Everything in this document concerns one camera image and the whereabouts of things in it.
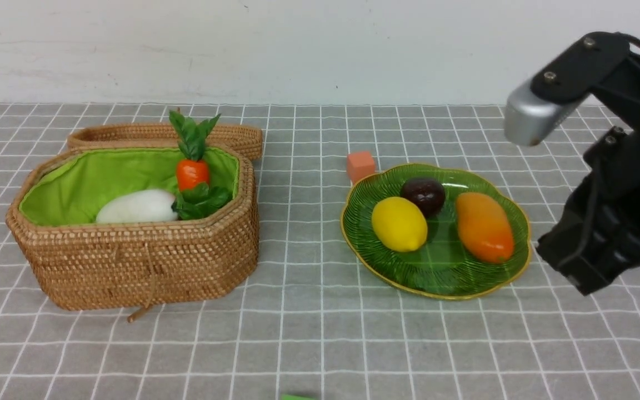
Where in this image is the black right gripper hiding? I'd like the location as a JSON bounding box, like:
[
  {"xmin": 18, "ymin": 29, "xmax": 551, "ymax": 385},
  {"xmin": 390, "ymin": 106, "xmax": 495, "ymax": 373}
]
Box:
[{"xmin": 537, "ymin": 53, "xmax": 640, "ymax": 296}]

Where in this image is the orange yellow mango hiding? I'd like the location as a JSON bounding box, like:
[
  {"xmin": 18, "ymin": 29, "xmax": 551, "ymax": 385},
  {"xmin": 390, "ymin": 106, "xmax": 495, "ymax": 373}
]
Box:
[{"xmin": 454, "ymin": 192, "xmax": 514, "ymax": 265}]

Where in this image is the dark purple passion fruit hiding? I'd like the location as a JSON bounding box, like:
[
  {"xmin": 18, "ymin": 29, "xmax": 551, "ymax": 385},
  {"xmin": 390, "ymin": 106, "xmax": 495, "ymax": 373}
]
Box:
[{"xmin": 399, "ymin": 177, "xmax": 446, "ymax": 218}]

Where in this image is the yellow lemon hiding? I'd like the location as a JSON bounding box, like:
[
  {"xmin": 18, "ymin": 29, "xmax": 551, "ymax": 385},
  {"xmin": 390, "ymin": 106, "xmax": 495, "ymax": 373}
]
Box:
[{"xmin": 371, "ymin": 197, "xmax": 428, "ymax": 253}]

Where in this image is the orange carrot with green leaves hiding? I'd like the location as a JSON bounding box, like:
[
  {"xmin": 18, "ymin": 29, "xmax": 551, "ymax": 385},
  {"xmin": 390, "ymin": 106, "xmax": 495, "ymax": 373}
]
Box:
[{"xmin": 168, "ymin": 109, "xmax": 221, "ymax": 192}]

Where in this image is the white radish with green leaves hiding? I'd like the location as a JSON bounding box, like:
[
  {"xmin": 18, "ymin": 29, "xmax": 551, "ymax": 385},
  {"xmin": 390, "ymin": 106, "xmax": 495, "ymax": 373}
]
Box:
[{"xmin": 96, "ymin": 183, "xmax": 233, "ymax": 224}]

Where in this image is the green glass leaf plate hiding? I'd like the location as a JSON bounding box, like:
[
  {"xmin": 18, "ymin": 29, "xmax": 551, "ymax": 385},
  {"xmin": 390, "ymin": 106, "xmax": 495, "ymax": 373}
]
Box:
[{"xmin": 340, "ymin": 163, "xmax": 532, "ymax": 301}]

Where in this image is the small orange cube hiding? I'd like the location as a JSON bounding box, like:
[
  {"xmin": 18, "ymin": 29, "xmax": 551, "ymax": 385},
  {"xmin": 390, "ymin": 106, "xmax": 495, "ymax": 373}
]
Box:
[{"xmin": 346, "ymin": 151, "xmax": 377, "ymax": 185}]

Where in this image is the grey checked tablecloth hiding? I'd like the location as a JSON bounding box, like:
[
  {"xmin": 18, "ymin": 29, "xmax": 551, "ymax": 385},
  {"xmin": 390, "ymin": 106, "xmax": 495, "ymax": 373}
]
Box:
[{"xmin": 0, "ymin": 104, "xmax": 640, "ymax": 399}]

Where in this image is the woven wicker basket lid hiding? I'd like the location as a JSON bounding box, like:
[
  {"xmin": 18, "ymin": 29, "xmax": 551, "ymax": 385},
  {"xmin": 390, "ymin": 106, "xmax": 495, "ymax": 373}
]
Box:
[{"xmin": 67, "ymin": 123, "xmax": 263, "ymax": 161}]

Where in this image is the small green block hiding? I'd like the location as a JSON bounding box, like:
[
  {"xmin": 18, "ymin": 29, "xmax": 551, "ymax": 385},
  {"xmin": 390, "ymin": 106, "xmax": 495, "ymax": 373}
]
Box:
[{"xmin": 280, "ymin": 393, "xmax": 314, "ymax": 400}]

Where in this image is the woven wicker basket green lining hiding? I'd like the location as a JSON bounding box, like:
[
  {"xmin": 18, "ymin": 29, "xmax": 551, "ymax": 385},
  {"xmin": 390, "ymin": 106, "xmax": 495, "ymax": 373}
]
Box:
[{"xmin": 6, "ymin": 144, "xmax": 260, "ymax": 323}]

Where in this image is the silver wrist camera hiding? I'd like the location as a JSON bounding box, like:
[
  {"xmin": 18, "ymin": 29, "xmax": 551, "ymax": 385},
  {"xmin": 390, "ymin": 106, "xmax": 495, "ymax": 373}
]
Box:
[{"xmin": 503, "ymin": 31, "xmax": 631, "ymax": 147}]

